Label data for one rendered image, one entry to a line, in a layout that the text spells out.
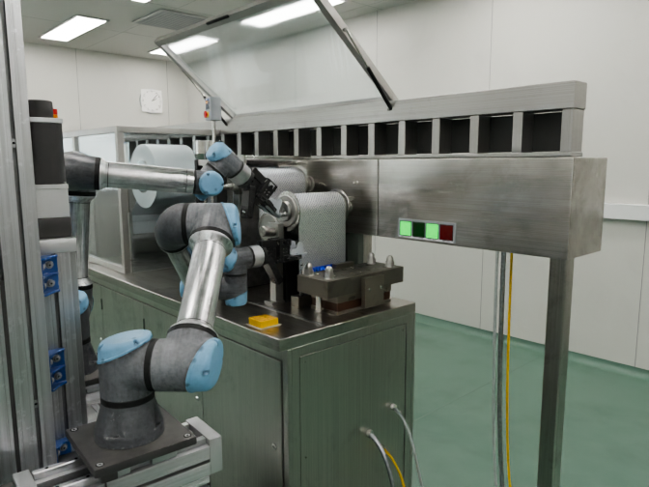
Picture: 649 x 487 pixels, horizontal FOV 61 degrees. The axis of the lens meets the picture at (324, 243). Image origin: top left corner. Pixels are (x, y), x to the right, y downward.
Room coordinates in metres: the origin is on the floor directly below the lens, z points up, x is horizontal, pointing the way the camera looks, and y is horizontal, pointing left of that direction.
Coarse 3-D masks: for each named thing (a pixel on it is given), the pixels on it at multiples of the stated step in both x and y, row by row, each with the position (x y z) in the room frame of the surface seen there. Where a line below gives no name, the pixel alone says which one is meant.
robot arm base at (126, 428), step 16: (144, 400) 1.14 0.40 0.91; (112, 416) 1.11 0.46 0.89; (128, 416) 1.11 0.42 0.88; (144, 416) 1.13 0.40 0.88; (160, 416) 1.18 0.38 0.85; (96, 432) 1.12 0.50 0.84; (112, 432) 1.11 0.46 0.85; (128, 432) 1.10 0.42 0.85; (144, 432) 1.12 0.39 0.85; (160, 432) 1.16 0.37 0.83; (112, 448) 1.10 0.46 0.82; (128, 448) 1.10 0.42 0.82
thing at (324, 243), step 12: (300, 228) 1.98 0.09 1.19; (312, 228) 2.02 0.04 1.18; (324, 228) 2.06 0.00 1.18; (336, 228) 2.10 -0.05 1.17; (300, 240) 1.98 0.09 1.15; (312, 240) 2.02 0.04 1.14; (324, 240) 2.06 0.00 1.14; (336, 240) 2.10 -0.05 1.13; (312, 252) 2.02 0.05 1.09; (324, 252) 2.06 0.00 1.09; (336, 252) 2.10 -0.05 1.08; (300, 264) 1.98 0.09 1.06; (312, 264) 2.01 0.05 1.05; (324, 264) 2.06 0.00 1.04
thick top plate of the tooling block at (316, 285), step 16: (320, 272) 1.95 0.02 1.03; (336, 272) 1.95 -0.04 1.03; (352, 272) 1.95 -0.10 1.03; (368, 272) 1.95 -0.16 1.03; (384, 272) 2.00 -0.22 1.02; (400, 272) 2.06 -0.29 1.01; (304, 288) 1.89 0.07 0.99; (320, 288) 1.83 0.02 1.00; (336, 288) 1.83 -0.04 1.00; (352, 288) 1.88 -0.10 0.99
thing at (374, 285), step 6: (366, 276) 1.93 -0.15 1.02; (372, 276) 1.93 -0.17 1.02; (378, 276) 1.94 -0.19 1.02; (366, 282) 1.90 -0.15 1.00; (372, 282) 1.92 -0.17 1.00; (378, 282) 1.94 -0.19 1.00; (366, 288) 1.90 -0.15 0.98; (372, 288) 1.92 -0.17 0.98; (378, 288) 1.94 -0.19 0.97; (366, 294) 1.90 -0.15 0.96; (372, 294) 1.92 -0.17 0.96; (378, 294) 1.94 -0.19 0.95; (366, 300) 1.90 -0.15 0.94; (372, 300) 1.92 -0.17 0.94; (378, 300) 1.94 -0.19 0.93; (366, 306) 1.90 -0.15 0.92; (372, 306) 1.92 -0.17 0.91
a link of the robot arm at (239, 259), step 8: (240, 248) 1.79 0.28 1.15; (248, 248) 1.80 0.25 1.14; (232, 256) 1.74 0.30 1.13; (240, 256) 1.76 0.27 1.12; (248, 256) 1.78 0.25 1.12; (224, 264) 1.73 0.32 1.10; (232, 264) 1.74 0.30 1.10; (240, 264) 1.76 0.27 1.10; (248, 264) 1.78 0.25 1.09; (224, 272) 1.77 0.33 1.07; (232, 272) 1.75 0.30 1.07; (240, 272) 1.76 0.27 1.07
